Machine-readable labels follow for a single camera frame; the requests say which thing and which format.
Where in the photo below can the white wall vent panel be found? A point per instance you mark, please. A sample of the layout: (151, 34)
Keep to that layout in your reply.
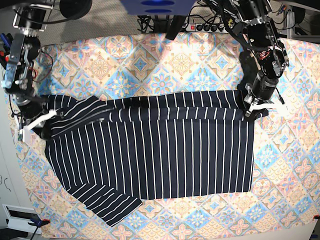
(18, 218)

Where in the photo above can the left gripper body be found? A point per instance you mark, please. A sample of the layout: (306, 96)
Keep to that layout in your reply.
(261, 89)

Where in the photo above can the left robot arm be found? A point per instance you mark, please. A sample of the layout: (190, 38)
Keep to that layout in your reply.
(257, 33)

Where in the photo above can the navy white striped T-shirt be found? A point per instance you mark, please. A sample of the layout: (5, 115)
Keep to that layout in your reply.
(112, 155)

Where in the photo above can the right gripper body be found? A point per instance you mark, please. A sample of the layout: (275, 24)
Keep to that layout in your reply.
(31, 107)

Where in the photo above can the blue clamp upper left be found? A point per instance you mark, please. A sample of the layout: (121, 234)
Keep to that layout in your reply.
(5, 45)

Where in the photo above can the blue clamp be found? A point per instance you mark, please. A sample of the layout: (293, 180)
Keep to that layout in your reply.
(38, 223)
(5, 45)

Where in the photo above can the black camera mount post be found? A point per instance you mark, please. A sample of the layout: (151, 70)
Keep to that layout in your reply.
(175, 27)

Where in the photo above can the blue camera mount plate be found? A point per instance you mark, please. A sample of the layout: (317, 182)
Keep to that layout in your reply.
(158, 7)

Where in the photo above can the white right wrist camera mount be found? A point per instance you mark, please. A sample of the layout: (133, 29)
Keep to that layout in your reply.
(22, 133)

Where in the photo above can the blue clamp lower left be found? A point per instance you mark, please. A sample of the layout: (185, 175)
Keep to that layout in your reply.
(38, 223)

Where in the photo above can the patterned floral tablecloth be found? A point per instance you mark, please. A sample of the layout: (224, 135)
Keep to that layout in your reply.
(285, 195)

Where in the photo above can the white power strip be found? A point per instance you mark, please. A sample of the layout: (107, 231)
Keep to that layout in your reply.
(205, 28)

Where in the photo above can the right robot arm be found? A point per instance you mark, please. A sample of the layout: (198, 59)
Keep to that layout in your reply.
(21, 49)

